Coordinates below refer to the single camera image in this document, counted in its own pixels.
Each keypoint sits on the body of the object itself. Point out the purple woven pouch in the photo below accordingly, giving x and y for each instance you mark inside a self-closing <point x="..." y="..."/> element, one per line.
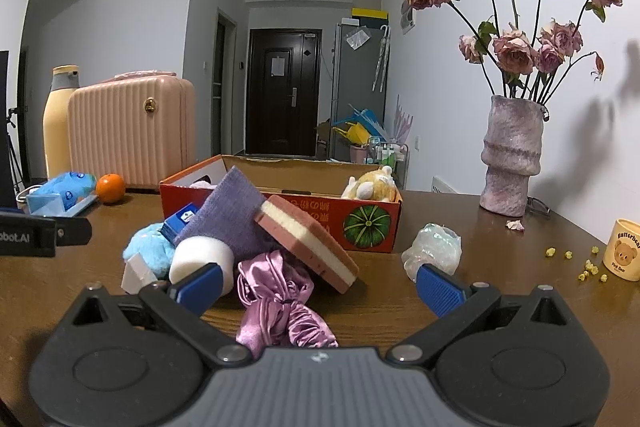
<point x="228" y="214"/>

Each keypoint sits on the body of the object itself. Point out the orange tangerine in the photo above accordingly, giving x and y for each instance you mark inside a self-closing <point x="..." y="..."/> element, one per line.
<point x="110" y="189"/>

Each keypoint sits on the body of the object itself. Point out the blue small carton box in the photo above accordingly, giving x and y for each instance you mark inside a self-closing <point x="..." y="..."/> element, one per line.
<point x="174" y="224"/>

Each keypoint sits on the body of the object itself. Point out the grey refrigerator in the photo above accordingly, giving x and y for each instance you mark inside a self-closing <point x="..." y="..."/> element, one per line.
<point x="357" y="78"/>

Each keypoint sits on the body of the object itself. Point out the purple satin scrunchie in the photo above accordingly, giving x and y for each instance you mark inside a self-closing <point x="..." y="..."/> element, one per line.
<point x="274" y="289"/>

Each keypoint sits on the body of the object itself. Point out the yellow white plush toy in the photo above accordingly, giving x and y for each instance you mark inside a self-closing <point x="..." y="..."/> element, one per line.
<point x="377" y="185"/>

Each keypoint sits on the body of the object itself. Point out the translucent plastic wrapped item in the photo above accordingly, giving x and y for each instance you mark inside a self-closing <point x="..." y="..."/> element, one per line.
<point x="434" y="245"/>

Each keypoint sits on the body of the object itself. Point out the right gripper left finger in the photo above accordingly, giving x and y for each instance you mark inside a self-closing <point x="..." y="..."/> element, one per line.
<point x="178" y="307"/>

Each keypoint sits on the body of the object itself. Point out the yellow thermos jug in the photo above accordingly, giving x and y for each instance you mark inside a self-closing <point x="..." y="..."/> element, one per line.
<point x="56" y="145"/>

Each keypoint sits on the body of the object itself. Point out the red cardboard box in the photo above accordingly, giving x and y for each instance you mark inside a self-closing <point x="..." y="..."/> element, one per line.
<point x="314" y="186"/>

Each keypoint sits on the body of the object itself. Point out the white foam cylinder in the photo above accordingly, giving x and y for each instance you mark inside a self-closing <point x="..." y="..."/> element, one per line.
<point x="196" y="251"/>

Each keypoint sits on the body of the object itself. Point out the dark entrance door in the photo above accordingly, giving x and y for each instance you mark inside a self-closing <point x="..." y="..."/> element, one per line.
<point x="282" y="92"/>

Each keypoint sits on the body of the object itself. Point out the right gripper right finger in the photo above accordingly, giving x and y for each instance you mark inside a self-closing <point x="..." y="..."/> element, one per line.
<point x="461" y="310"/>

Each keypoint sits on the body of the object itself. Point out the pink ribbed small suitcase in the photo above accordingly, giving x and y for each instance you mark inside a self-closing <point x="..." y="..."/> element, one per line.
<point x="139" y="125"/>

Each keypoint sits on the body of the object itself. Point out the fallen pink petal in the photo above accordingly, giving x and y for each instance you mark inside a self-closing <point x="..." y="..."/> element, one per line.
<point x="515" y="225"/>

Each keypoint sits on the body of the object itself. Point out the black camera tripod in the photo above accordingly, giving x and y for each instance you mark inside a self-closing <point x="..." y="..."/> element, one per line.
<point x="14" y="159"/>

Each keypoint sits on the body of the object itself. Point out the pink layered sponge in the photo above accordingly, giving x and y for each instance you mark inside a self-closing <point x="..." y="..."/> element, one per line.
<point x="305" y="238"/>

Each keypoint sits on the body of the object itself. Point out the blue tissue pack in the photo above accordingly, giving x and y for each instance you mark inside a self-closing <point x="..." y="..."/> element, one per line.
<point x="60" y="194"/>

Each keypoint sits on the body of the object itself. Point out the storage cart with bottles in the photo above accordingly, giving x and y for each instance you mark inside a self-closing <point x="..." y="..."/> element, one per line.
<point x="391" y="154"/>

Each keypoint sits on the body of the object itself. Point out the light blue plush toy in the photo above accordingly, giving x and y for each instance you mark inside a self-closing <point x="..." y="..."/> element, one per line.
<point x="156" y="251"/>

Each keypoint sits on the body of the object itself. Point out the white board against wall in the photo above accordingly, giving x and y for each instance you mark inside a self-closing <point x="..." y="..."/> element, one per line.
<point x="442" y="187"/>

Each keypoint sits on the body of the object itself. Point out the yellow box on fridge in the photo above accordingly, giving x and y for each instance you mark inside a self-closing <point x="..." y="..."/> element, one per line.
<point x="369" y="13"/>

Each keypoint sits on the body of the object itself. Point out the purple textured vase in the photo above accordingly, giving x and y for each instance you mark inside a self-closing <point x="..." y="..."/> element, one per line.
<point x="511" y="152"/>

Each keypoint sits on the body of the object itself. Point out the yellow bear mug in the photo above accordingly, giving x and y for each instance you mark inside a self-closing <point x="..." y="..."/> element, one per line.
<point x="622" y="255"/>

